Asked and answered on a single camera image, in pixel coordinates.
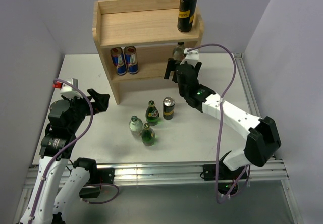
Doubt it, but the red bull can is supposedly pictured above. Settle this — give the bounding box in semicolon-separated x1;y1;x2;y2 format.
110;47;127;75
124;46;139;74

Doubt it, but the aluminium front rail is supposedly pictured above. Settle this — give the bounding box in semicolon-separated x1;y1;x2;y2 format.
25;161;290;187

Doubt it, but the wooden two-tier shelf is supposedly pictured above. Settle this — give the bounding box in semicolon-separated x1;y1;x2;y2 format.
92;0;204;104

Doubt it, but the right Red Bull can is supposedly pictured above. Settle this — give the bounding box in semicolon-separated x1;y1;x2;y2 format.
124;46;139;74

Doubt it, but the green bottle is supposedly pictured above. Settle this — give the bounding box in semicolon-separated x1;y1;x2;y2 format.
145;100;159;126
141;123;156;146

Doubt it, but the aluminium side rail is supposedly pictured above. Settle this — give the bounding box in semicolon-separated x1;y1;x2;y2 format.
234;53;261;117

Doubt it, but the green bottle rear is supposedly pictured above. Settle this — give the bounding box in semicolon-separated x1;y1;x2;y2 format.
145;100;159;126

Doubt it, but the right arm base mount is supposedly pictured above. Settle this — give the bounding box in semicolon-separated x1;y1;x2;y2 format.
200;164;244;195

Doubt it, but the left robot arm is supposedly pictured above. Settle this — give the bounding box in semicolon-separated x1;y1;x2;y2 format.
20;89;110;223

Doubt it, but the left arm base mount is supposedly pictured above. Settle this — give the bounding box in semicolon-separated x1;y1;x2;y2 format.
79;168;115;199

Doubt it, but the green bottle front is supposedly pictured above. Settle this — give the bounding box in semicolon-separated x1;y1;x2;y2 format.
141;123;156;146

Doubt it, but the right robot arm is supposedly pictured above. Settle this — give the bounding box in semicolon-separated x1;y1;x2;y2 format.
164;58;281;179

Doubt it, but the left Red Bull can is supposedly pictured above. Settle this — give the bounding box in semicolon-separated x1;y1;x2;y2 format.
110;47;127;75

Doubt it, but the clear glass bottle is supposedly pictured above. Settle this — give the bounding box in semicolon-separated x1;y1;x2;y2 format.
172;42;186;62
129;115;143;137

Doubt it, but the black can on table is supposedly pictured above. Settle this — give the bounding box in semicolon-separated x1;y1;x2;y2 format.
163;97;176;120

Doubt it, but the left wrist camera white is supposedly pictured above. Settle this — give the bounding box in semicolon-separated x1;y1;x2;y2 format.
53;78;81;99

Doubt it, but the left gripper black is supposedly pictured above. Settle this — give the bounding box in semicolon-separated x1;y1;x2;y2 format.
64;88;109;132

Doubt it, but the black yellow Schweppes can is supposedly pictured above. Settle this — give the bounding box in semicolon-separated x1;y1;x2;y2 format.
177;0;197;33

